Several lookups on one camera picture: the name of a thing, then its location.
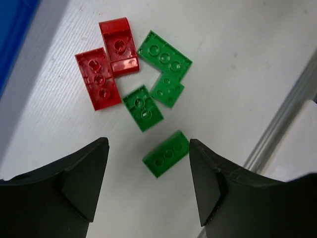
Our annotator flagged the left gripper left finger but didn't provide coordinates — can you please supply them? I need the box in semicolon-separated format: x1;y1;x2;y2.
0;137;109;238

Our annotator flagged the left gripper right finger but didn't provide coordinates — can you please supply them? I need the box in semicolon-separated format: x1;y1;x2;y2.
189;139;317;238

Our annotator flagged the green lego brick bottom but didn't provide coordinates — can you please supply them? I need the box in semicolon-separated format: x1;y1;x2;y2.
142;130;189;178

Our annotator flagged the green lego brick small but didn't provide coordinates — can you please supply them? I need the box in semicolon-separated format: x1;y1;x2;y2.
150;73;184;108

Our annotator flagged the red long lego brick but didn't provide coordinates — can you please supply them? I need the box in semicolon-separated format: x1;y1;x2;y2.
75;47;121;111

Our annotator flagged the red small lego brick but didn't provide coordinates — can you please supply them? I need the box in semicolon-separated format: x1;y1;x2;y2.
99;17;140;77

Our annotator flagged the blue divided plastic bin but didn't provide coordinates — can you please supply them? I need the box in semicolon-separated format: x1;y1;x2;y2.
0;0;40;94

